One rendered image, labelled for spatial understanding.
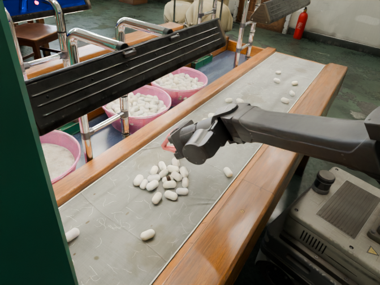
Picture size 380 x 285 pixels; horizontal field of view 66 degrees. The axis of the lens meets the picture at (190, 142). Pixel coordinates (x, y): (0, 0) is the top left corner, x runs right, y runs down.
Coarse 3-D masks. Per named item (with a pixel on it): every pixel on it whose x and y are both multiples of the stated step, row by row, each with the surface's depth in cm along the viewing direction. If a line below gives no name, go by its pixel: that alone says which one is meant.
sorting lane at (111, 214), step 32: (288, 64) 166; (320, 64) 170; (224, 96) 127; (256, 96) 129; (288, 96) 132; (128, 160) 87; (160, 160) 88; (224, 160) 91; (96, 192) 76; (128, 192) 77; (192, 192) 79; (224, 192) 80; (64, 224) 67; (96, 224) 68; (128, 224) 68; (160, 224) 69; (192, 224) 70; (96, 256) 61; (128, 256) 62; (160, 256) 63
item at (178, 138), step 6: (192, 120) 78; (186, 126) 76; (192, 126) 71; (174, 132) 72; (180, 132) 73; (186, 132) 72; (192, 132) 70; (168, 138) 72; (174, 138) 72; (180, 138) 73; (186, 138) 72; (174, 144) 71; (180, 144) 73; (180, 150) 72; (180, 156) 72
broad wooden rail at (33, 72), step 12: (168, 24) 204; (180, 24) 207; (132, 36) 176; (144, 36) 178; (156, 36) 186; (84, 48) 153; (96, 48) 155; (60, 60) 138; (84, 60) 145; (36, 72) 126; (48, 72) 131
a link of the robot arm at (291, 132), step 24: (240, 120) 58; (264, 120) 53; (288, 120) 48; (312, 120) 44; (336, 120) 41; (360, 120) 38; (288, 144) 47; (312, 144) 41; (336, 144) 37; (360, 144) 34; (360, 168) 36
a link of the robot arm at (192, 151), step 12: (228, 108) 64; (216, 120) 65; (204, 132) 64; (216, 132) 63; (228, 132) 67; (192, 144) 61; (204, 144) 60; (216, 144) 63; (192, 156) 64; (204, 156) 62
